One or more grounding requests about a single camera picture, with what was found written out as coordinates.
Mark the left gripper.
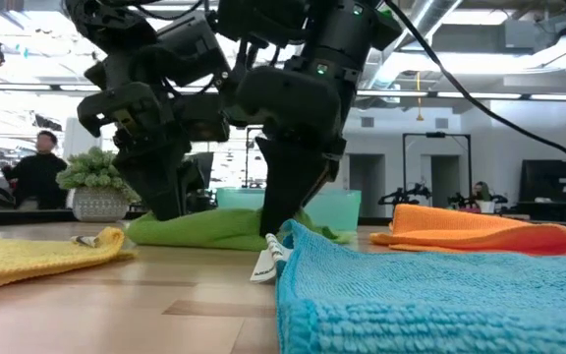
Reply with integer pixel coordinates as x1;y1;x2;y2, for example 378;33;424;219
77;81;205;221

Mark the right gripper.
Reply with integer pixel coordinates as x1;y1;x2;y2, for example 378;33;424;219
255;128;348;237

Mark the green microfiber towel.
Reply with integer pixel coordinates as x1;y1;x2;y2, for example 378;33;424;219
124;206;353;252

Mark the yellow microfiber towel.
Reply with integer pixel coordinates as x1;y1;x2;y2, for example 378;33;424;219
0;225;137;295

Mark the teal translucent plastic basket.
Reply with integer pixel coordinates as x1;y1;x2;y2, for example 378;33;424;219
215;186;363;233

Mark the orange microfiber towel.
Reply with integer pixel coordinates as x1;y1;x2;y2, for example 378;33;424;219
368;204;566;256

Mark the blue microfiber towel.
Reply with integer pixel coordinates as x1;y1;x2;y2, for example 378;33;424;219
249;218;566;354

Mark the black office monitor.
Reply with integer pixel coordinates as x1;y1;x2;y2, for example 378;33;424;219
184;151;214;213

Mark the green plant in patterned pot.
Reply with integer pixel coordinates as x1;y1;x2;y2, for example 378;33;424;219
55;146;142;223

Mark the person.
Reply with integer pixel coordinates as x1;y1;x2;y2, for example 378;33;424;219
0;129;71;211
472;180;494;204

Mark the small plant in white pot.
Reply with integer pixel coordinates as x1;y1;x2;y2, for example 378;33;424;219
478;182;496;214

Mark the large black display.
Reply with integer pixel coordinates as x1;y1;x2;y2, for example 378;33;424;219
521;159;566;204

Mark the dark office desk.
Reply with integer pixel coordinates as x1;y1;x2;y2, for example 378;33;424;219
501;199;566;223

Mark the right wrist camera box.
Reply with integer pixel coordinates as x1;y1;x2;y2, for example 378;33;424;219
227;66;343;137

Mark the yellow hanging cord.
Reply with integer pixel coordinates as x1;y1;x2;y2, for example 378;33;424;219
414;71;425;122

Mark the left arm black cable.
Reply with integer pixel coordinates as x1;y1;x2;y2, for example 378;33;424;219
133;0;205;22

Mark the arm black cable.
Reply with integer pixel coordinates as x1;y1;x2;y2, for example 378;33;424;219
384;0;566;174
133;0;205;22

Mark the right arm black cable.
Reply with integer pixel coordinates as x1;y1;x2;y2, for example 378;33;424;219
384;0;566;174

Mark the silver ventilation duct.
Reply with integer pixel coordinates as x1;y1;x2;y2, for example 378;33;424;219
368;0;464;92

